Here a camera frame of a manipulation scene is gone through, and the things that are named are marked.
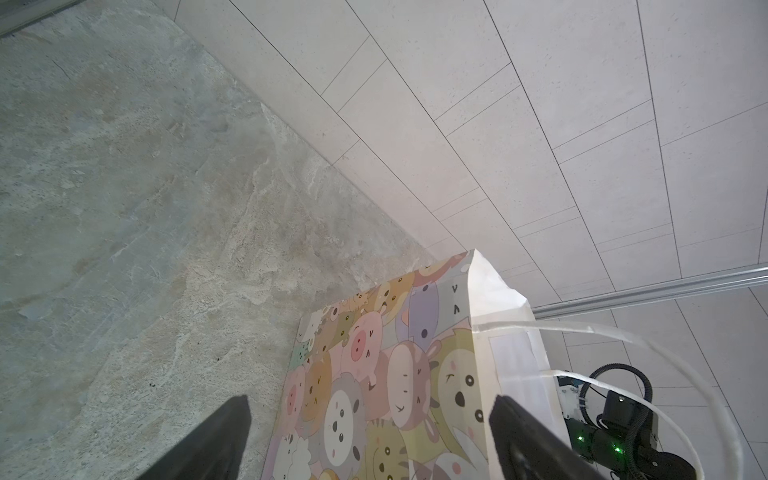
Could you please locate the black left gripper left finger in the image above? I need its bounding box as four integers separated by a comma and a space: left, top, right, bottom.
138, 395, 251, 480

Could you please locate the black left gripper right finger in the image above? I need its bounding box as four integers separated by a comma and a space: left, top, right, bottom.
488, 395, 601, 480

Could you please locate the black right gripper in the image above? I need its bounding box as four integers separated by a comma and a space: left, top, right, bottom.
566, 392, 696, 479

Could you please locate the white cartoon animal paper bag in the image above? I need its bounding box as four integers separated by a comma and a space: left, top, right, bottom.
260, 248, 745, 480

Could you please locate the aluminium right corner profile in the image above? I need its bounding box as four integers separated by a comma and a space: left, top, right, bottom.
532, 263, 767, 320

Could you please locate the aluminium corner profile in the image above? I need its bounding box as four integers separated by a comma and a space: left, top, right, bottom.
532, 263, 767, 320
0, 0, 79, 36

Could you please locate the aluminium left corner profile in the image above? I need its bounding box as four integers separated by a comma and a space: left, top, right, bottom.
0, 0, 79, 36

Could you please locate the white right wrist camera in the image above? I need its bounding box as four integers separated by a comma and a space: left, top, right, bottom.
558, 384, 583, 422

